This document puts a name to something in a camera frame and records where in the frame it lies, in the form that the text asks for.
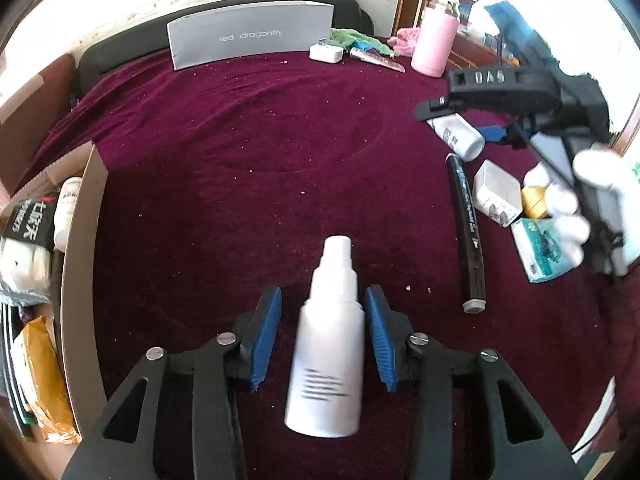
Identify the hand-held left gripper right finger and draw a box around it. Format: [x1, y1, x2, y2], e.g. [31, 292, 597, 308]
[364, 285, 583, 480]

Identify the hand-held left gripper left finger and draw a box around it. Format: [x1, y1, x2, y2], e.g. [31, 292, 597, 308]
[60, 285, 283, 480]

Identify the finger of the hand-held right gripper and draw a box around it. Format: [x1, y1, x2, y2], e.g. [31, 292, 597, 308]
[415, 96, 468, 124]
[481, 122, 536, 149]

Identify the white plastic bottle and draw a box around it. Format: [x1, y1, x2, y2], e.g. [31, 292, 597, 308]
[431, 112, 486, 162]

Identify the white spray bottle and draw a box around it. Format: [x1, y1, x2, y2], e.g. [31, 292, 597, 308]
[284, 235, 366, 438]

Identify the blue cartoon tissue pack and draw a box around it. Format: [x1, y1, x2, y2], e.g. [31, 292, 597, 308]
[511, 216, 581, 283]

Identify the cardboard box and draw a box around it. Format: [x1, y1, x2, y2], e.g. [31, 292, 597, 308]
[0, 141, 110, 445]

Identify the person's right hand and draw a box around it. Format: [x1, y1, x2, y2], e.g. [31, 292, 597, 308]
[521, 141, 640, 277]

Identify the large white charger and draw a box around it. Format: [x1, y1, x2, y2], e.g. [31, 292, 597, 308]
[472, 159, 523, 228]

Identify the wooden sideboard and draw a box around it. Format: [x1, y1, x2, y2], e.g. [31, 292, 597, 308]
[450, 30, 526, 68]

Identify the pink water bottle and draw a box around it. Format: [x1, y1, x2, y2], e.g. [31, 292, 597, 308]
[411, 0, 461, 78]

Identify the cream tube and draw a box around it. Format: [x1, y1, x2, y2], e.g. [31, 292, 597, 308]
[349, 47, 407, 73]

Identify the pale pink cloth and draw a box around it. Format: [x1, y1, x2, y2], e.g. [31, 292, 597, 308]
[387, 27, 423, 58]

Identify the small yellow box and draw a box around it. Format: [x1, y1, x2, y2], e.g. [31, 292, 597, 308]
[520, 184, 553, 220]

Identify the black marker grey cap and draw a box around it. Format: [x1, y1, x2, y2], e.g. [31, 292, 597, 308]
[446, 152, 487, 315]

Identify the green cloth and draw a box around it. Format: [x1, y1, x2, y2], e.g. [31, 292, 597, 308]
[327, 27, 393, 56]

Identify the small white charger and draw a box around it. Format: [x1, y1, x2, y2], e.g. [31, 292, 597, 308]
[308, 37, 346, 63]

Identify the grey shoe box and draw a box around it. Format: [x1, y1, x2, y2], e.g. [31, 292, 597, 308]
[166, 1, 335, 72]

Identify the orange snack packet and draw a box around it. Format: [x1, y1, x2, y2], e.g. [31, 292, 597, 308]
[11, 317, 81, 443]

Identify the small white medicine bottle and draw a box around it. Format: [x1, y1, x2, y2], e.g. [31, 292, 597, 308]
[52, 176, 83, 251]

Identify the black snack packet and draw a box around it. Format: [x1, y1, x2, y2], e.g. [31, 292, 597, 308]
[0, 195, 58, 306]

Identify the black bag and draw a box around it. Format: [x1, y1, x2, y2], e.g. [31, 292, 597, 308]
[75, 0, 376, 96]

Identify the burgundy armchair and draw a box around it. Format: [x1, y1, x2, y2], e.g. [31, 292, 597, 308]
[0, 52, 77, 196]

